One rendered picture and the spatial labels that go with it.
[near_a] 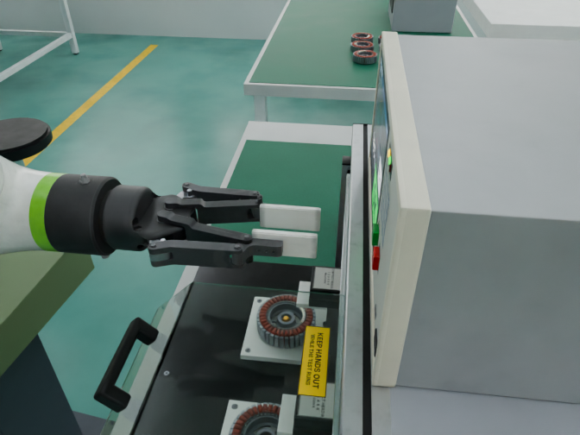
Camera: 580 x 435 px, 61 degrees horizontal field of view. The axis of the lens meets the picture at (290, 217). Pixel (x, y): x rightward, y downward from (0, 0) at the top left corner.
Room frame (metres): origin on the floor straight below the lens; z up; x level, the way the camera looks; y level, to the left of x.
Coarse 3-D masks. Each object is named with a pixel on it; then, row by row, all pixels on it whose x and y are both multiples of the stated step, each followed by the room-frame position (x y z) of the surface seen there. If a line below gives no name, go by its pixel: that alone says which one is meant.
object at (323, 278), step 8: (312, 272) 0.65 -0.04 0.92; (320, 272) 0.65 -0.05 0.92; (328, 272) 0.65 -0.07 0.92; (336, 272) 0.65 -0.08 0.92; (312, 280) 0.63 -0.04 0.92; (320, 280) 0.63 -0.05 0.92; (328, 280) 0.63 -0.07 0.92; (336, 280) 0.63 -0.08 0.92; (304, 288) 0.65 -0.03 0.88; (312, 288) 0.61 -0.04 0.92; (320, 288) 0.61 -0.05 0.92; (328, 288) 0.61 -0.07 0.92; (336, 288) 0.61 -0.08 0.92
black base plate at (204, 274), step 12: (252, 264) 0.84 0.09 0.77; (264, 264) 0.84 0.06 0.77; (276, 264) 0.84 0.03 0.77; (288, 264) 0.84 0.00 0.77; (204, 276) 0.80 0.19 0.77; (216, 276) 0.80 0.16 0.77; (228, 276) 0.80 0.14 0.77; (240, 276) 0.80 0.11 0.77; (252, 276) 0.80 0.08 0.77; (264, 276) 0.80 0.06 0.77; (276, 276) 0.80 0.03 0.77; (288, 276) 0.80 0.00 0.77; (300, 276) 0.80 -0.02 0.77; (276, 288) 0.77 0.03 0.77; (288, 288) 0.77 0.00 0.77
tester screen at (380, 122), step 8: (384, 96) 0.56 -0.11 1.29; (376, 104) 0.68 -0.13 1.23; (384, 104) 0.54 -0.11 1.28; (376, 112) 0.66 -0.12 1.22; (384, 112) 0.53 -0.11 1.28; (376, 120) 0.64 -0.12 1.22; (384, 120) 0.52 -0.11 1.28; (376, 128) 0.63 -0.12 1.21; (384, 128) 0.50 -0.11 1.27; (376, 136) 0.61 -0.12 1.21; (384, 136) 0.49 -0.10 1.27; (376, 144) 0.59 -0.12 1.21; (384, 144) 0.48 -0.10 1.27; (376, 152) 0.58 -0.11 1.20; (384, 152) 0.47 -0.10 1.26; (376, 160) 0.56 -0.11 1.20; (376, 168) 0.54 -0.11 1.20; (376, 176) 0.53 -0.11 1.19
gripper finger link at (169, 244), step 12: (168, 240) 0.40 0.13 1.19; (180, 240) 0.40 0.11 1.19; (156, 252) 0.39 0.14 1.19; (168, 252) 0.39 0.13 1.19; (180, 252) 0.39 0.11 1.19; (192, 252) 0.39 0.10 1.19; (204, 252) 0.39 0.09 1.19; (216, 252) 0.39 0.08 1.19; (228, 252) 0.39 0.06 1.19; (240, 252) 0.39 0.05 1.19; (156, 264) 0.39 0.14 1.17; (168, 264) 0.39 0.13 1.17; (180, 264) 0.39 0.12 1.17; (192, 264) 0.39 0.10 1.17; (204, 264) 0.39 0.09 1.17; (216, 264) 0.39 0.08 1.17; (228, 264) 0.39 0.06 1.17
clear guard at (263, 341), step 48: (192, 288) 0.46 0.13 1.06; (240, 288) 0.46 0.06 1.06; (192, 336) 0.39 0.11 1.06; (240, 336) 0.39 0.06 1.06; (288, 336) 0.39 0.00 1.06; (336, 336) 0.39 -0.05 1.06; (144, 384) 0.33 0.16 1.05; (192, 384) 0.32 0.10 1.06; (240, 384) 0.32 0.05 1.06; (288, 384) 0.32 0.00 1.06; (336, 384) 0.32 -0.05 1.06; (144, 432) 0.27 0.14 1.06; (192, 432) 0.27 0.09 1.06; (240, 432) 0.27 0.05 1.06; (288, 432) 0.27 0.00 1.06; (336, 432) 0.27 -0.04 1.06
